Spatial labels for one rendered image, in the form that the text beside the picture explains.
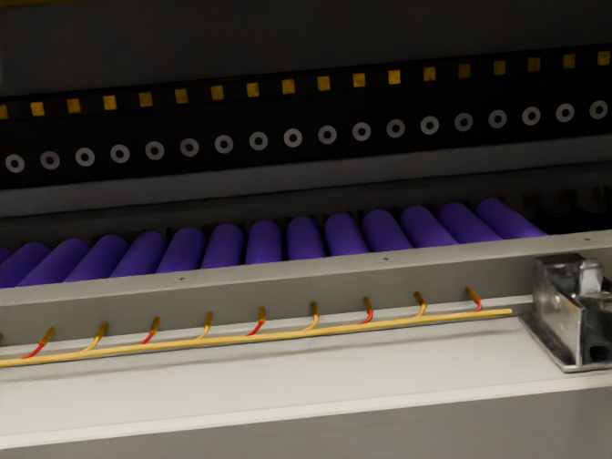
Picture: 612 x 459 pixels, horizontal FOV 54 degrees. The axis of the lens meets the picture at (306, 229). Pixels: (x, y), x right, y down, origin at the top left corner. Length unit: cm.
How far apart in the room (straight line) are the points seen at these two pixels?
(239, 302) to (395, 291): 6
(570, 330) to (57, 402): 17
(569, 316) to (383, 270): 7
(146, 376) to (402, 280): 10
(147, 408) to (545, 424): 13
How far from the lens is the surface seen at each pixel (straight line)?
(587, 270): 22
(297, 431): 20
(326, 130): 36
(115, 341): 25
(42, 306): 25
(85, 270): 29
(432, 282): 24
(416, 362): 22
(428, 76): 37
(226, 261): 27
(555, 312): 23
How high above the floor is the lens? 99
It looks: level
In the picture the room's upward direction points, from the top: 5 degrees counter-clockwise
